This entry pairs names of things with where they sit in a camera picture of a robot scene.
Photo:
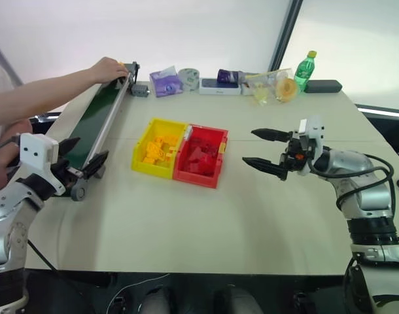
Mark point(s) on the purple tissue pack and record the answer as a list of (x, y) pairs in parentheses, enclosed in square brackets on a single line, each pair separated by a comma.
[(165, 83)]

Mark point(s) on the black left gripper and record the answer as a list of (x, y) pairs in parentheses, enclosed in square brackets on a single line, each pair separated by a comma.
[(65, 173)]

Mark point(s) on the person's bare hand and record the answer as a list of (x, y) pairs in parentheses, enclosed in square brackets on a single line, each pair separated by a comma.
[(108, 70)]

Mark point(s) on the clear plastic bag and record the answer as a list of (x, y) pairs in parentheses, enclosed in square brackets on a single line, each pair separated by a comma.
[(268, 85)]

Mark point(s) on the green conveyor belt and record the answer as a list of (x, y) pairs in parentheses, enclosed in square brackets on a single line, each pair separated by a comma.
[(95, 111)]

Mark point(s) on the black flat case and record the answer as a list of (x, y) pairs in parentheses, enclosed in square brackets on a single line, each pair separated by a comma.
[(323, 86)]

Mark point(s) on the green soda bottle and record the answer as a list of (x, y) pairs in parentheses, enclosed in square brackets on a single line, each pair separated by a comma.
[(305, 73)]

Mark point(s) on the yellow plastic bin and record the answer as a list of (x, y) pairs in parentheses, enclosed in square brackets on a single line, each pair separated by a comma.
[(144, 165)]

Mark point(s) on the purple pouch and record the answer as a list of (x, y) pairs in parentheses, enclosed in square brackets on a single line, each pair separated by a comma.
[(227, 76)]

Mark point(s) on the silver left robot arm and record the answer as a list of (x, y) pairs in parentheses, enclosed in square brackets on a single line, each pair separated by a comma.
[(10, 209)]

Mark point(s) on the person's bare forearm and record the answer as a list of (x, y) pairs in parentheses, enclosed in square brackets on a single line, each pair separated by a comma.
[(39, 95)]

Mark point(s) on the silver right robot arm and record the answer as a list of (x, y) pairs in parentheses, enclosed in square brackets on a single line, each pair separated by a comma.
[(369, 193)]

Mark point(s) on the white and blue flat box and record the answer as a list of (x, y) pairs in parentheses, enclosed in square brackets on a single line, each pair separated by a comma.
[(219, 88)]

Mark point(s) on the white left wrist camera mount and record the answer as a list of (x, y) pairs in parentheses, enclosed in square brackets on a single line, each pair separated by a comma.
[(36, 150)]

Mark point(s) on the red block pile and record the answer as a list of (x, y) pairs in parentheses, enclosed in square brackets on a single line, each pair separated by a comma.
[(201, 157)]

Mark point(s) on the dark window frame post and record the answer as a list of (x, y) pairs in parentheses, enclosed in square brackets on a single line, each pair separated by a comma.
[(284, 32)]

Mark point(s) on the red plastic bin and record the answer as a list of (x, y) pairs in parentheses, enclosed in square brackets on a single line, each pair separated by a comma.
[(194, 178)]

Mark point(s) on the yellow block pile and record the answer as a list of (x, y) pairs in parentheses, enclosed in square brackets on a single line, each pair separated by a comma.
[(158, 148)]

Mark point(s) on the gray tape roll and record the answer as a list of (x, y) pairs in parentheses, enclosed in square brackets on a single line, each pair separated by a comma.
[(189, 80)]

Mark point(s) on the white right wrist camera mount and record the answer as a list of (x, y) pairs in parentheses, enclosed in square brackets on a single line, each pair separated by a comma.
[(314, 129)]

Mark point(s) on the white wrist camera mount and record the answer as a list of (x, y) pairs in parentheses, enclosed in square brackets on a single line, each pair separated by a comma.
[(36, 150), (314, 129)]

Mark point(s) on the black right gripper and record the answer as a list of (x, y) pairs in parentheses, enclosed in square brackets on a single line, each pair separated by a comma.
[(296, 153)]

